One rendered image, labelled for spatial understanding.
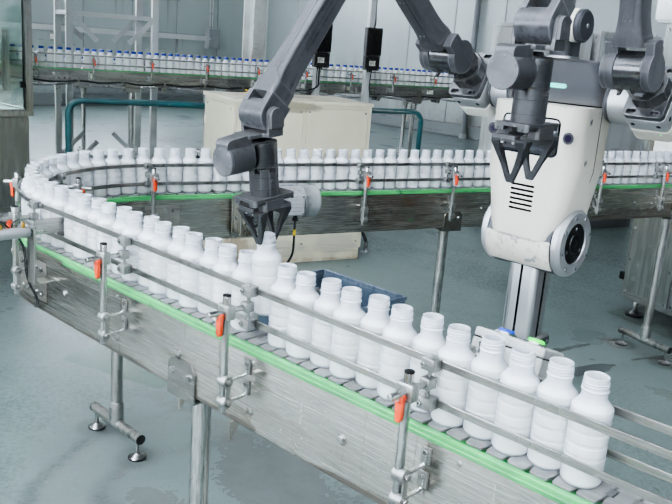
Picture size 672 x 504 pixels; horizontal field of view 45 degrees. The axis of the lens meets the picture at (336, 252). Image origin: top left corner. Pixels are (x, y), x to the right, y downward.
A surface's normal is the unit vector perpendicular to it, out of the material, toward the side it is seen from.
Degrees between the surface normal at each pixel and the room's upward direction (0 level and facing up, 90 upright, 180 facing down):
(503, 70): 90
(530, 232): 90
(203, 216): 90
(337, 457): 90
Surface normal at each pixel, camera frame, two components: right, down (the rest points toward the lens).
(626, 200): 0.47, 0.26
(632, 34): -0.68, 0.31
